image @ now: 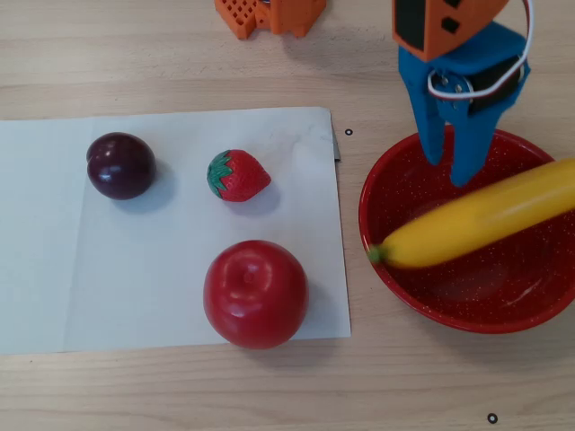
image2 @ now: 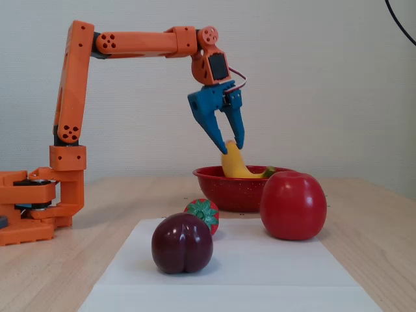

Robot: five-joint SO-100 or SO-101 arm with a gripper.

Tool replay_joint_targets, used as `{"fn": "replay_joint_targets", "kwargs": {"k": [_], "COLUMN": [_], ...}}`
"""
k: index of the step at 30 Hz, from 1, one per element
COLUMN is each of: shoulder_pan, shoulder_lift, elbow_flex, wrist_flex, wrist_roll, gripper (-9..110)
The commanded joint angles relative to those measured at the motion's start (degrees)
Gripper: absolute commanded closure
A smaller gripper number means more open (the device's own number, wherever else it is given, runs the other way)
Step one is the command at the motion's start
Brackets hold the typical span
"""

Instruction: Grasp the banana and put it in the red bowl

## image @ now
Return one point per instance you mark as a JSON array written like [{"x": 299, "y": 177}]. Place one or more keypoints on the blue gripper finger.
[
  {"x": 429, "y": 125},
  {"x": 471, "y": 148}
]

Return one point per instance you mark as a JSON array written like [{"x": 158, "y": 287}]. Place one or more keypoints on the blue gripper body with servo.
[{"x": 420, "y": 96}]

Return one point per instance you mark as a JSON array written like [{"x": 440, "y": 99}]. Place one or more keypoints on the yellow plastic banana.
[{"x": 471, "y": 220}]

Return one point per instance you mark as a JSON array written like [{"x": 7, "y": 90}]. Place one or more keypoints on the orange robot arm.
[{"x": 476, "y": 13}]

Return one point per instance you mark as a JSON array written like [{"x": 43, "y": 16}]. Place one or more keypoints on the red speckled bowl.
[{"x": 471, "y": 296}]

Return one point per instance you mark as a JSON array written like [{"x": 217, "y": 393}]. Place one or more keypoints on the red plastic strawberry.
[{"x": 242, "y": 177}]

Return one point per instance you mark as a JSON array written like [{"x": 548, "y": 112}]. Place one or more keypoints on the red plastic apple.
[{"x": 256, "y": 296}]

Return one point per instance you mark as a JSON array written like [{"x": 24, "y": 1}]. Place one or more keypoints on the dark purple plastic plum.
[{"x": 121, "y": 166}]

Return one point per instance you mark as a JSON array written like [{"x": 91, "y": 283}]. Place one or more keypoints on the white paper sheet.
[{"x": 49, "y": 224}]

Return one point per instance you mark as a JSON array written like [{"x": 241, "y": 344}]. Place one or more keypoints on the orange robot base mount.
[{"x": 236, "y": 18}]

